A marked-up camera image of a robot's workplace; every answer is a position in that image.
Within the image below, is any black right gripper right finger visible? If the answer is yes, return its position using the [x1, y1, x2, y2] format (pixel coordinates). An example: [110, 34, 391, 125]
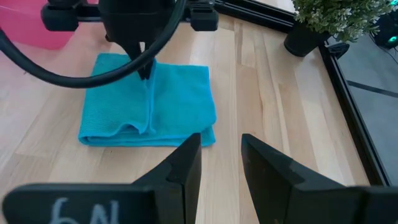
[241, 133, 398, 224]

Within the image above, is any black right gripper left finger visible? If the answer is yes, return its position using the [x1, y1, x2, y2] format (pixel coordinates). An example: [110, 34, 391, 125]
[1, 133, 202, 224]

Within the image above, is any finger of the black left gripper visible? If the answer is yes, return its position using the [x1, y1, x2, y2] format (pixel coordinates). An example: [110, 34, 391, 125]
[123, 42, 146, 81]
[144, 41, 160, 81]

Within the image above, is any teal microfiber towel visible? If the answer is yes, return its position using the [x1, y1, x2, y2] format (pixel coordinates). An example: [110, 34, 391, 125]
[77, 52, 218, 147]

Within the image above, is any pink plastic basket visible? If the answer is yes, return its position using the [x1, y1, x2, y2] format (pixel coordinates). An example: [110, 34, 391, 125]
[0, 0, 100, 50]

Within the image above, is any green potted plant black pot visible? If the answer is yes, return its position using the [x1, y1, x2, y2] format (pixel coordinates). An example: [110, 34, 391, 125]
[283, 0, 397, 58]

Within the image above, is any black device with teal lights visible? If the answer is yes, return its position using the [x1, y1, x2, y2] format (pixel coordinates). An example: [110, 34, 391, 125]
[372, 0, 398, 50]

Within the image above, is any thick black camera cable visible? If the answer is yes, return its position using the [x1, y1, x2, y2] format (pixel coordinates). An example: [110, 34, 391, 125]
[0, 0, 187, 90]

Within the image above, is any black aluminium table frame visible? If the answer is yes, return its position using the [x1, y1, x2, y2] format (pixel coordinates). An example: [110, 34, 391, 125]
[214, 0, 392, 187]

